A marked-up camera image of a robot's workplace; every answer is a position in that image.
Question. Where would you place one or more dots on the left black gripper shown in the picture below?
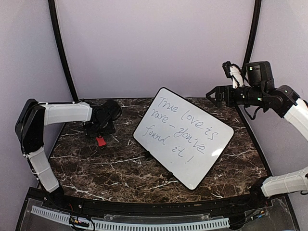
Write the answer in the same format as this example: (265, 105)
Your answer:
(90, 133)

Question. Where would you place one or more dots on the white whiteboard black frame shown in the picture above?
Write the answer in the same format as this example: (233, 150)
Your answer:
(182, 137)

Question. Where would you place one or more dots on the left black frame post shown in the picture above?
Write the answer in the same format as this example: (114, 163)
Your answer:
(60, 48)

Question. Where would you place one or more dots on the black frame post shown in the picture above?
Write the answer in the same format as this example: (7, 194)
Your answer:
(252, 34)
(60, 48)

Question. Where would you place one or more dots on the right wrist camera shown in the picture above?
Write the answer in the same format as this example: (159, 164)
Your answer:
(233, 72)

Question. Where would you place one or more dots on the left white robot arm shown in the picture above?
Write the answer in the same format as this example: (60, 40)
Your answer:
(98, 122)

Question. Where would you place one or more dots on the right black frame post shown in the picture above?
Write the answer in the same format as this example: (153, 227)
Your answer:
(252, 34)

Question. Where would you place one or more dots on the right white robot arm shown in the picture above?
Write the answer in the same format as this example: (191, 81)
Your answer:
(256, 88)

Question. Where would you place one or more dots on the grey slotted cable duct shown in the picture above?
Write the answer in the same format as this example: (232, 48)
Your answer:
(133, 223)

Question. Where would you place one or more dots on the red whiteboard eraser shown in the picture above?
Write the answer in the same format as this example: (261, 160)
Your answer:
(101, 142)

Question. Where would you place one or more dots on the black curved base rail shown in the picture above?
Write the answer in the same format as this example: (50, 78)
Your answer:
(234, 207)

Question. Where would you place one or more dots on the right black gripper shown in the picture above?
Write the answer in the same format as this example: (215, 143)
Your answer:
(222, 90)

